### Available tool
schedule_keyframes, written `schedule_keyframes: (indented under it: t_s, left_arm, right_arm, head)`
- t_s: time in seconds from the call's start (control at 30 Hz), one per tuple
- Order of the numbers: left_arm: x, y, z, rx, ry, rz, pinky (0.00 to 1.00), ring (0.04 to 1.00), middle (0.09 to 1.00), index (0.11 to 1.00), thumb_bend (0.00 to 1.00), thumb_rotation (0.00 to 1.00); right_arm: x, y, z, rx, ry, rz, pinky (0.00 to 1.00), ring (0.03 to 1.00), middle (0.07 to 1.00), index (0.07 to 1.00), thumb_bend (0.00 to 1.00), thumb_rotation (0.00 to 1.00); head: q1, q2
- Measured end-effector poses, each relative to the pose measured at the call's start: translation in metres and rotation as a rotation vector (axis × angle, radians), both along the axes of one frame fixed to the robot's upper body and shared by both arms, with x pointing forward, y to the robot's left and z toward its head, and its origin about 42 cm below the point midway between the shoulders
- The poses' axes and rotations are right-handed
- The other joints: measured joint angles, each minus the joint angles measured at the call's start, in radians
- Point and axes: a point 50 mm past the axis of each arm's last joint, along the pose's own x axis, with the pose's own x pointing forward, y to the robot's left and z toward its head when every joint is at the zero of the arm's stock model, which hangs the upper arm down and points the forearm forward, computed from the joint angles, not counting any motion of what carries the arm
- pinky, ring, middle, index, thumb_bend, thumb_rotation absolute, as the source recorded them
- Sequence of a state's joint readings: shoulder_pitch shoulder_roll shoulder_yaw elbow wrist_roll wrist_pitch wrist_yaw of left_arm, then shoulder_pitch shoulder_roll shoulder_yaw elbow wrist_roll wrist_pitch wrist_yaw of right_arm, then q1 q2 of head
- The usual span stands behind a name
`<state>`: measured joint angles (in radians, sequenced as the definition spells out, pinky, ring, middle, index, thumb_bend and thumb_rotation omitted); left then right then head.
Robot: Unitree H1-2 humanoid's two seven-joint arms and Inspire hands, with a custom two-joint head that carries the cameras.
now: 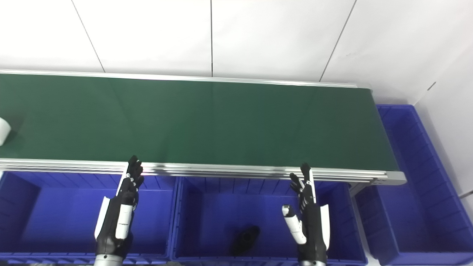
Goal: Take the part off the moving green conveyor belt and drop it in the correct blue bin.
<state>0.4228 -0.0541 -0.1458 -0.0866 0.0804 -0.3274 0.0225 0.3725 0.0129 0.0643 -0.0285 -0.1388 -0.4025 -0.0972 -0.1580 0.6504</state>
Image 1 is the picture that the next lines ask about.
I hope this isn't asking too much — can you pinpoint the green conveyor belt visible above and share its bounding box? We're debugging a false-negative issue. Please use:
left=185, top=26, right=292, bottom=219
left=0, top=69, right=407, bottom=187

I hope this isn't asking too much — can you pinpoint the black part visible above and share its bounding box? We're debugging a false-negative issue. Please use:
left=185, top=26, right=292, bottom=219
left=229, top=226, right=261, bottom=256

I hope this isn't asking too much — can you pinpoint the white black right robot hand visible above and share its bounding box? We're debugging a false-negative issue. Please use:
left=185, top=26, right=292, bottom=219
left=282, top=163, right=330, bottom=263

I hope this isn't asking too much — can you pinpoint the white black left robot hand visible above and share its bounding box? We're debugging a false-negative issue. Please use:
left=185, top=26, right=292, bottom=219
left=94, top=155, right=145, bottom=258

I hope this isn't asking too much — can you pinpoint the white cylindrical part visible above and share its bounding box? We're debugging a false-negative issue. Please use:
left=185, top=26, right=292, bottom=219
left=0, top=117, right=12, bottom=147

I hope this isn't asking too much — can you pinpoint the blue plastic bin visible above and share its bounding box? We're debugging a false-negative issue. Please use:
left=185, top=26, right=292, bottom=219
left=171, top=176, right=368, bottom=266
left=354, top=104, right=473, bottom=266
left=0, top=171, right=178, bottom=265

